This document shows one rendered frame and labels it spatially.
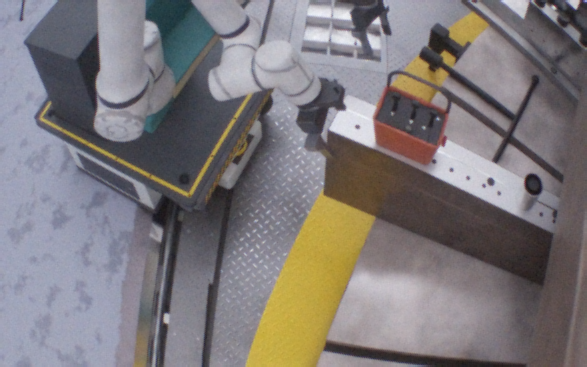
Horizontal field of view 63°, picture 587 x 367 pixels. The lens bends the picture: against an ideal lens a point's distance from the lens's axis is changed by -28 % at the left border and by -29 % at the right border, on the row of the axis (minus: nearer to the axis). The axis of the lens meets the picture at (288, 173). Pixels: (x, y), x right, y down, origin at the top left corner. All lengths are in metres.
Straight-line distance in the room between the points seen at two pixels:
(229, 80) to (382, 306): 0.88
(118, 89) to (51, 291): 1.26
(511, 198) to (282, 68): 0.78
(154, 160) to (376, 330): 0.95
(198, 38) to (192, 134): 0.42
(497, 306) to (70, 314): 1.68
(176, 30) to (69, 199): 0.98
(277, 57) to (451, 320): 1.04
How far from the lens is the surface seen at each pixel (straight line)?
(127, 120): 1.47
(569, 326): 1.20
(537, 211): 1.76
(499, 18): 2.72
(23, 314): 2.50
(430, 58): 2.39
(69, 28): 1.99
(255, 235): 2.33
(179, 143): 2.16
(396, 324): 1.91
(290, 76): 1.37
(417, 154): 1.65
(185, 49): 1.89
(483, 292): 2.01
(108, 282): 2.36
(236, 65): 1.41
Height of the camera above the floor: 2.14
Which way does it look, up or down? 61 degrees down
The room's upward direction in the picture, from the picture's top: 2 degrees counter-clockwise
